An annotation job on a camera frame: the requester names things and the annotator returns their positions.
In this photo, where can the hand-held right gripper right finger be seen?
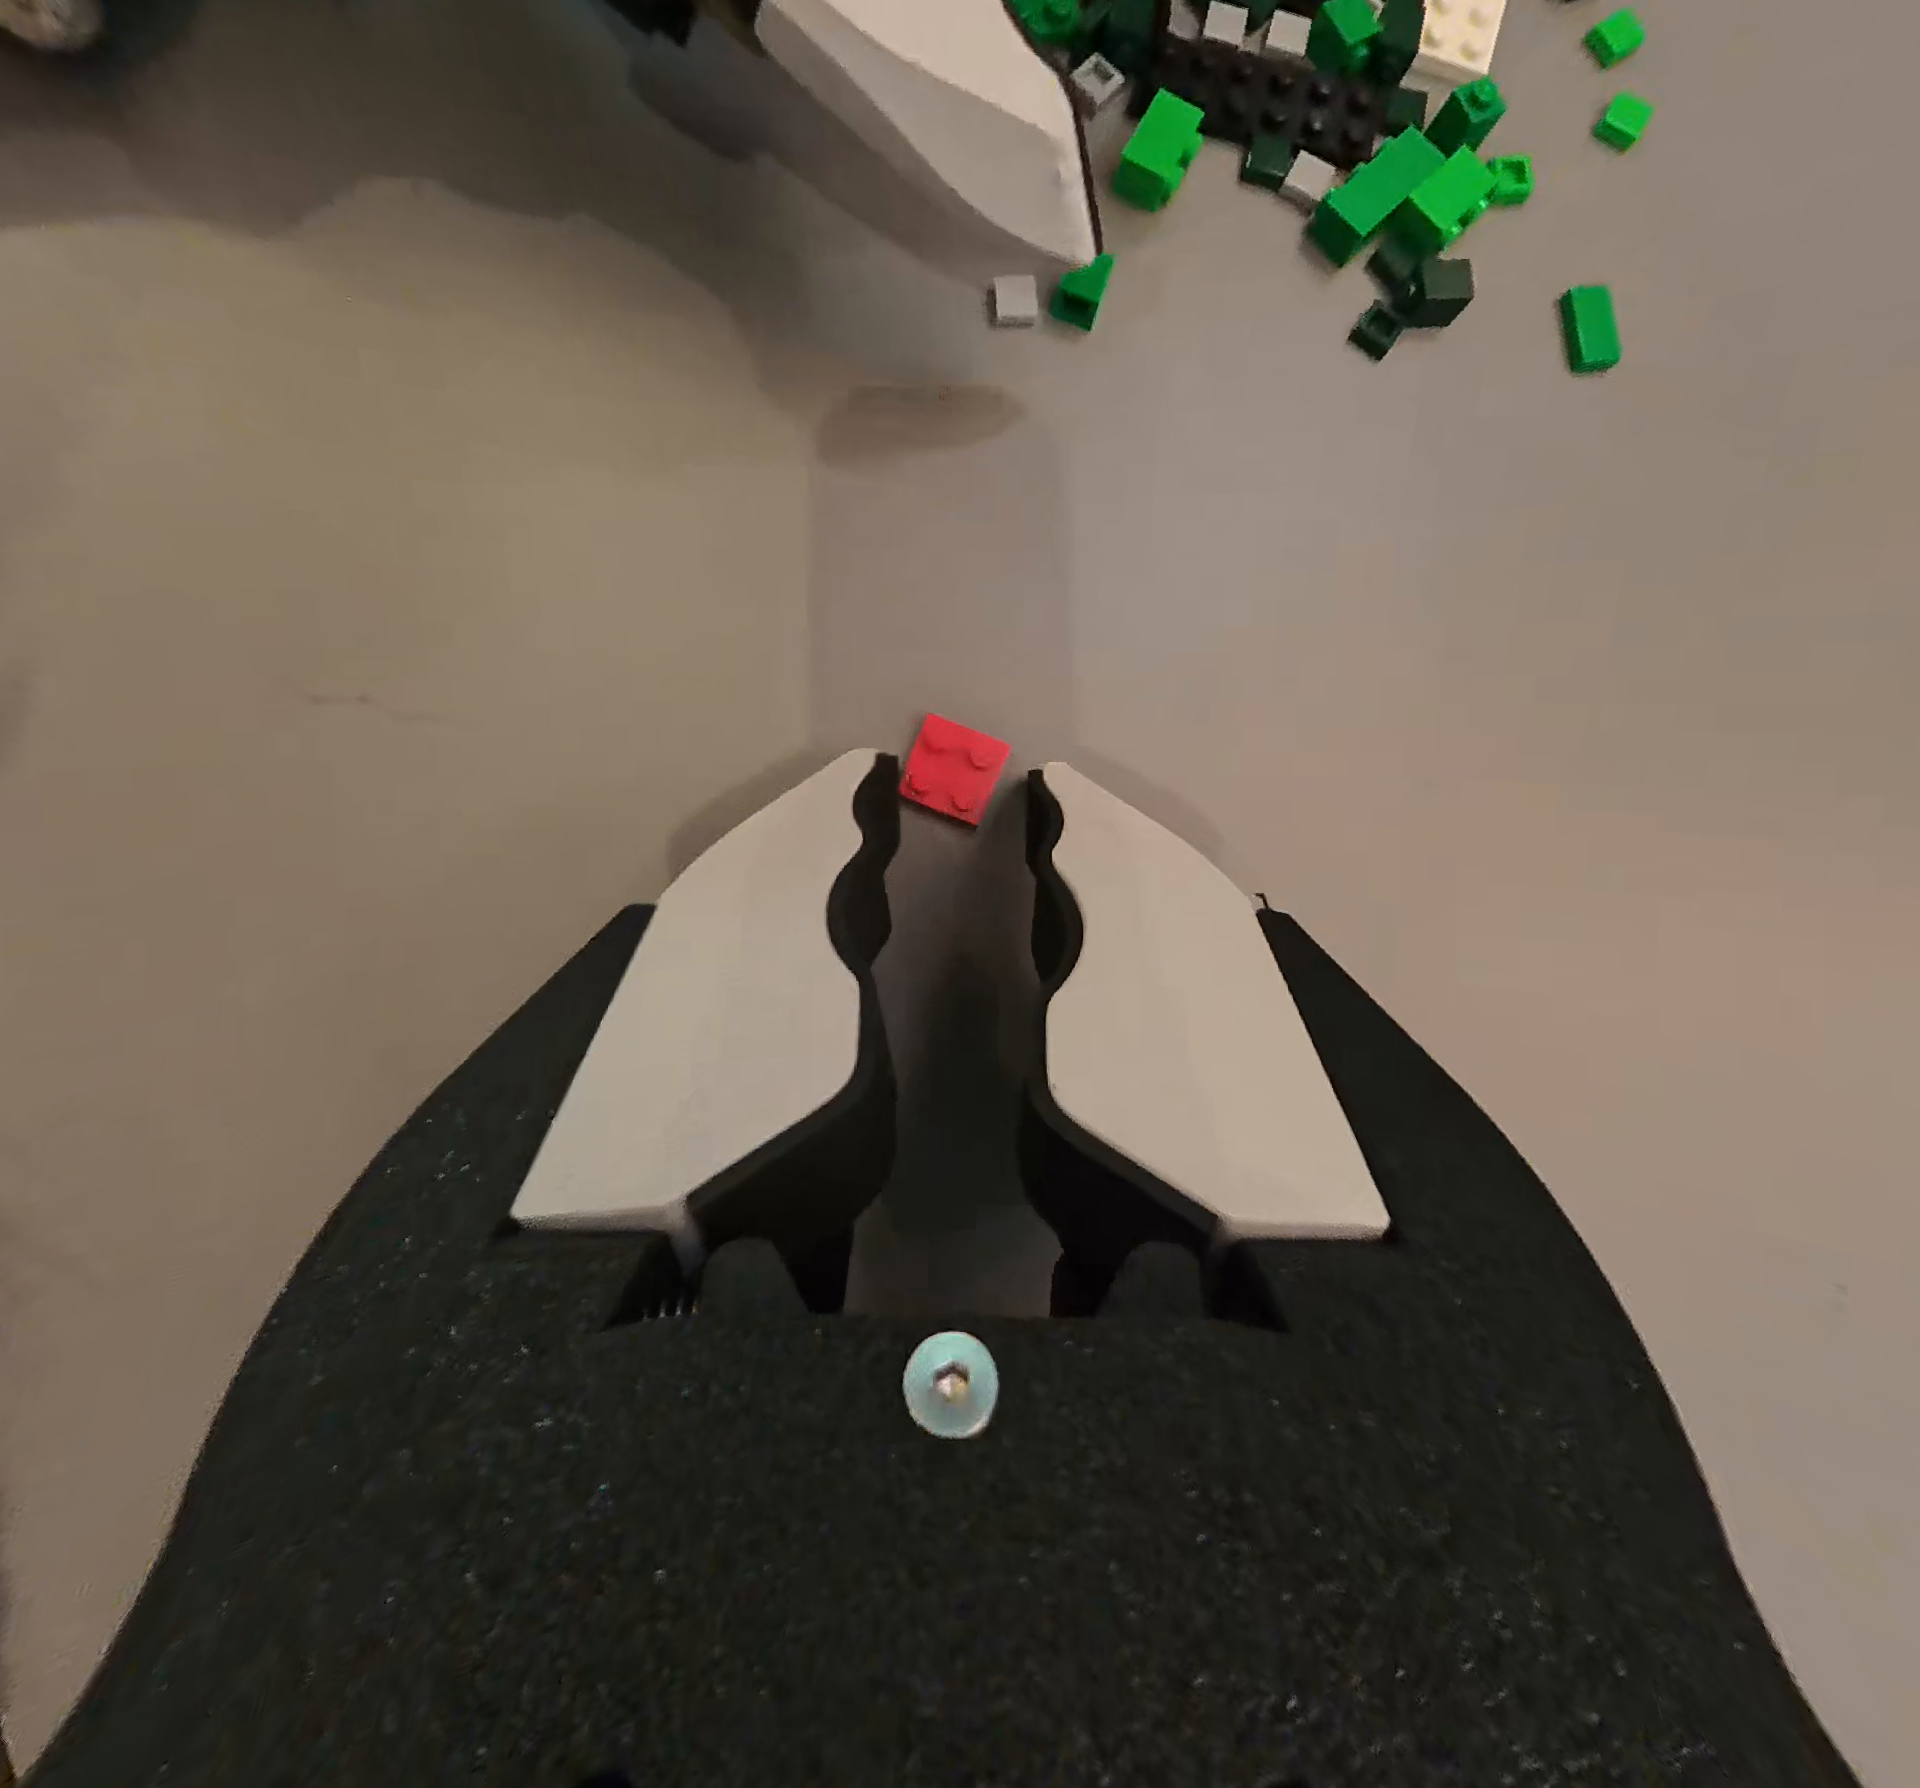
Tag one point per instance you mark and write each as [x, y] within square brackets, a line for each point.
[1199, 1054]

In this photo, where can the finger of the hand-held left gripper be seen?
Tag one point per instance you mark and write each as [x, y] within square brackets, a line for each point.
[915, 49]

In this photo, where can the red square lego plate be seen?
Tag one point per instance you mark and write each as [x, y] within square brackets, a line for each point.
[952, 766]

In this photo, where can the pile of lego bricks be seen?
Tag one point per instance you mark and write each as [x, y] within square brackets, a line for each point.
[1396, 184]

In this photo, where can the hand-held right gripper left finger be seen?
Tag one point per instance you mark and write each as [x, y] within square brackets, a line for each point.
[720, 1039]

